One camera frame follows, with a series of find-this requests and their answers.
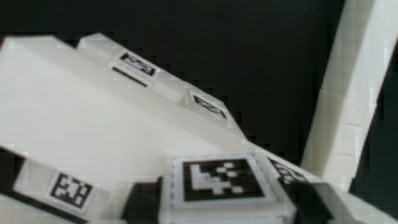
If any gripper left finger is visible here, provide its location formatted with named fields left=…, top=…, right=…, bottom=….
left=122, top=178, right=164, bottom=224

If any white chair back frame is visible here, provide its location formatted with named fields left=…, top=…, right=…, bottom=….
left=0, top=36, right=398, bottom=224

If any white front fence wall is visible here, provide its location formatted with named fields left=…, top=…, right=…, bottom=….
left=303, top=0, right=398, bottom=190

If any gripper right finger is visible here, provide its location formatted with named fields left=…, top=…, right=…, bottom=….
left=283, top=181, right=358, bottom=224

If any white tagged cube nut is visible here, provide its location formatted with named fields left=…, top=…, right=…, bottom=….
left=159, top=153, right=297, bottom=224

